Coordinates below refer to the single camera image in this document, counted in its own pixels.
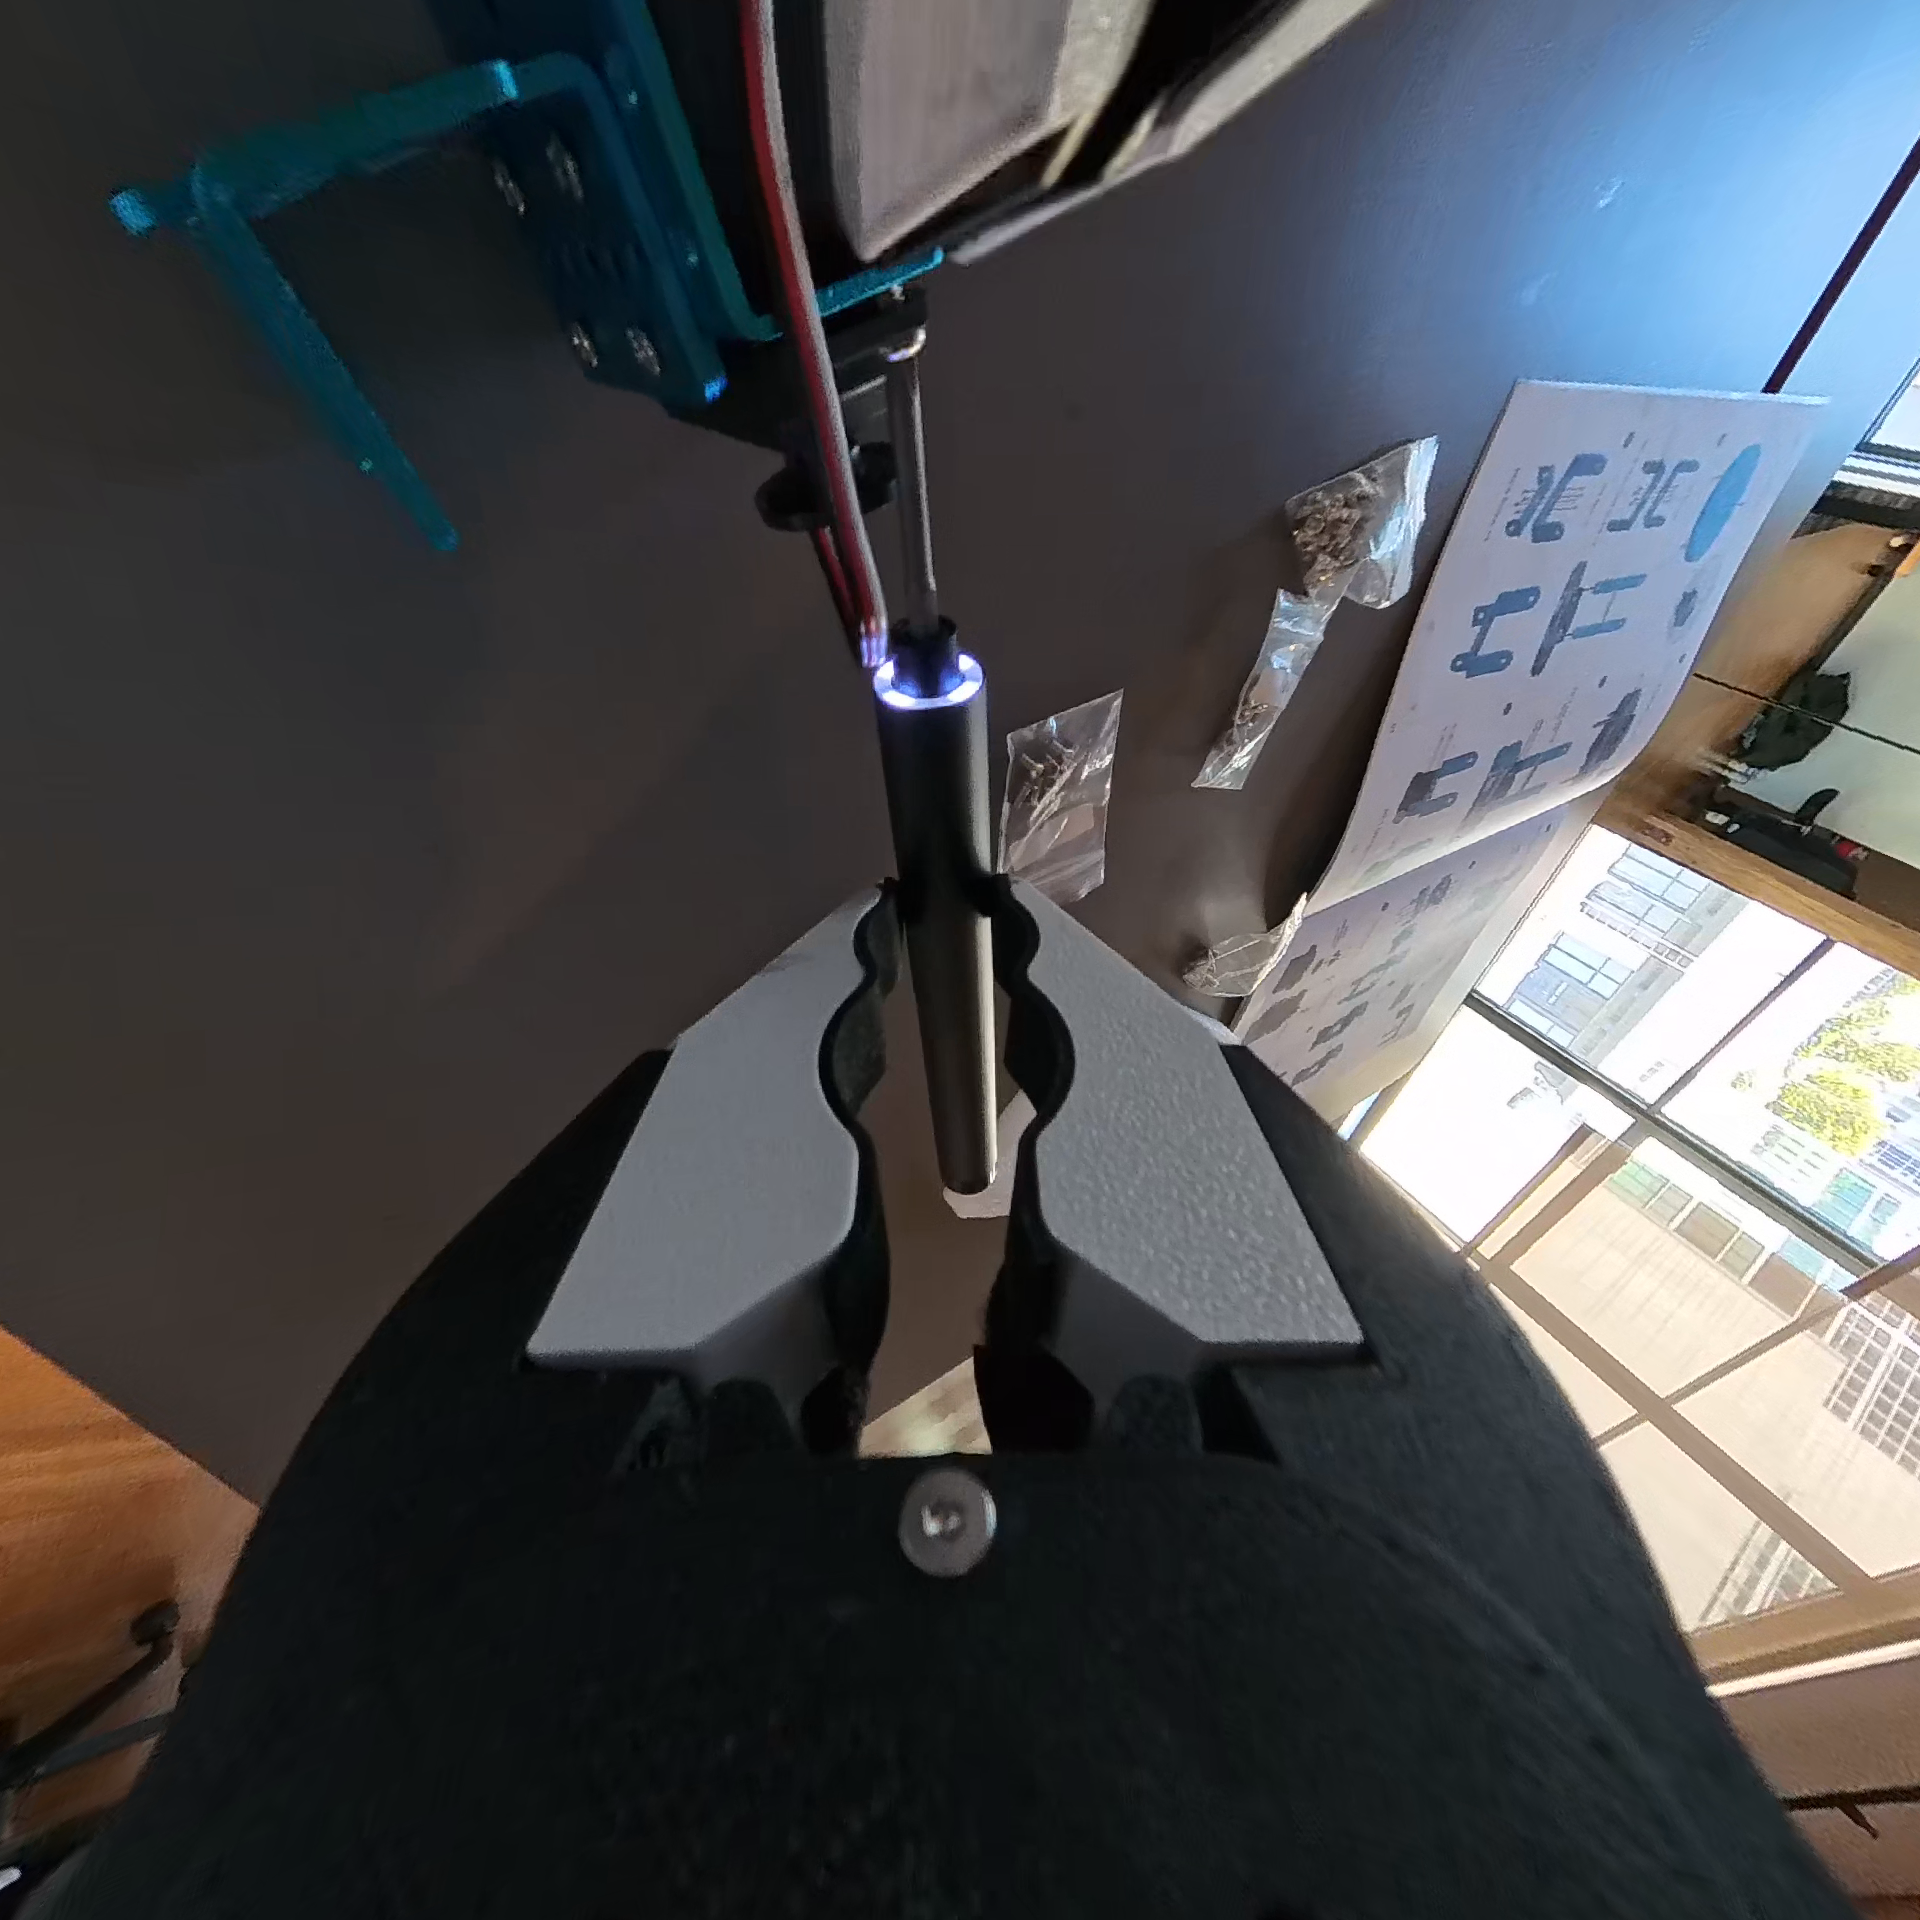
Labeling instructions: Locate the clear bag of metal nuts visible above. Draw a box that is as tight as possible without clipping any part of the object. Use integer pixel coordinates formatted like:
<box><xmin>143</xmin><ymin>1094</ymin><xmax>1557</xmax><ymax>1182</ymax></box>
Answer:
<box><xmin>1285</xmin><ymin>440</ymin><xmax>1439</xmax><ymax>609</ymax></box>

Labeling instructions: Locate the clear plastic screw bag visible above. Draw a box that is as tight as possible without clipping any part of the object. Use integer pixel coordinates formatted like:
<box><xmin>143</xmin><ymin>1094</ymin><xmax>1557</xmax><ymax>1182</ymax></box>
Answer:
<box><xmin>1190</xmin><ymin>589</ymin><xmax>1327</xmax><ymax>793</ymax></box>
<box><xmin>1182</xmin><ymin>896</ymin><xmax>1309</xmax><ymax>999</ymax></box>
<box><xmin>998</xmin><ymin>691</ymin><xmax>1124</xmax><ymax>904</ymax></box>

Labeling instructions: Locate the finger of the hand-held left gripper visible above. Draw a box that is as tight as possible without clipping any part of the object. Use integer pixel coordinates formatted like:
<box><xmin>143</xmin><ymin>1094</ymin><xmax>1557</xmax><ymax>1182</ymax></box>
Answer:
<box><xmin>935</xmin><ymin>82</ymin><xmax>1205</xmax><ymax>273</ymax></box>
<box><xmin>814</xmin><ymin>0</ymin><xmax>1093</xmax><ymax>261</ymax></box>

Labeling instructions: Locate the black screwdriver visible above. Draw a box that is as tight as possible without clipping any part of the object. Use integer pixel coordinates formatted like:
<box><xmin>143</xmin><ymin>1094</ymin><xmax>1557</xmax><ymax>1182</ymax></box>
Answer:
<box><xmin>873</xmin><ymin>352</ymin><xmax>998</xmax><ymax>1193</ymax></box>

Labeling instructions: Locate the red white black servo cable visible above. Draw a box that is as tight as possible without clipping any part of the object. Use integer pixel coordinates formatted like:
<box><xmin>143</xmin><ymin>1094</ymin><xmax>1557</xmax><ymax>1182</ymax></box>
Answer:
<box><xmin>735</xmin><ymin>0</ymin><xmax>889</xmax><ymax>666</ymax></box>

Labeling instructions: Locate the black backpack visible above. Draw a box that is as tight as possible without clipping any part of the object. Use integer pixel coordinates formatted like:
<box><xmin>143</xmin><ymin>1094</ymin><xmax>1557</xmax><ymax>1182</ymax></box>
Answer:
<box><xmin>1747</xmin><ymin>675</ymin><xmax>1853</xmax><ymax>776</ymax></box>

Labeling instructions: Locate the dark grey desk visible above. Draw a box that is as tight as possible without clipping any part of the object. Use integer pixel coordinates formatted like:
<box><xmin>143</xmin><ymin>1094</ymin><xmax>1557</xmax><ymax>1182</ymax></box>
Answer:
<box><xmin>0</xmin><ymin>0</ymin><xmax>1920</xmax><ymax>1502</ymax></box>

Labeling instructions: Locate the black office chair base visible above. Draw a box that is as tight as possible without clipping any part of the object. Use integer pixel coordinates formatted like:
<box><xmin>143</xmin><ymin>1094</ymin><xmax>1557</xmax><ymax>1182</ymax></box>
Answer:
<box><xmin>0</xmin><ymin>1599</ymin><xmax>184</xmax><ymax>1848</ymax></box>

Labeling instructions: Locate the servo with blue bracket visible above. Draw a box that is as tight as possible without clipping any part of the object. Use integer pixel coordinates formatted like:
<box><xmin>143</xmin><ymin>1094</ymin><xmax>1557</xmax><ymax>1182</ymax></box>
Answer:
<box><xmin>112</xmin><ymin>0</ymin><xmax>945</xmax><ymax>553</ymax></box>

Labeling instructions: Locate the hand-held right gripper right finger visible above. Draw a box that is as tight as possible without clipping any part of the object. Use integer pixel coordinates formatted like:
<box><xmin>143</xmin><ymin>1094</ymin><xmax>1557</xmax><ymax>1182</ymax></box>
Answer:
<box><xmin>983</xmin><ymin>882</ymin><xmax>1368</xmax><ymax>1453</ymax></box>

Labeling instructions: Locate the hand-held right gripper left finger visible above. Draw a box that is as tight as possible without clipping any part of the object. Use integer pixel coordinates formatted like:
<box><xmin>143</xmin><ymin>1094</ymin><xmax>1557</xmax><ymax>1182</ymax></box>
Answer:
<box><xmin>525</xmin><ymin>882</ymin><xmax>902</xmax><ymax>1455</ymax></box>

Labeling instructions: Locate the instruction booklet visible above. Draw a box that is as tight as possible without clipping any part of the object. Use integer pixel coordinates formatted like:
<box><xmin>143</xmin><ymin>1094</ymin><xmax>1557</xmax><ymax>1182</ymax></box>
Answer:
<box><xmin>1237</xmin><ymin>379</ymin><xmax>1832</xmax><ymax>1121</ymax></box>

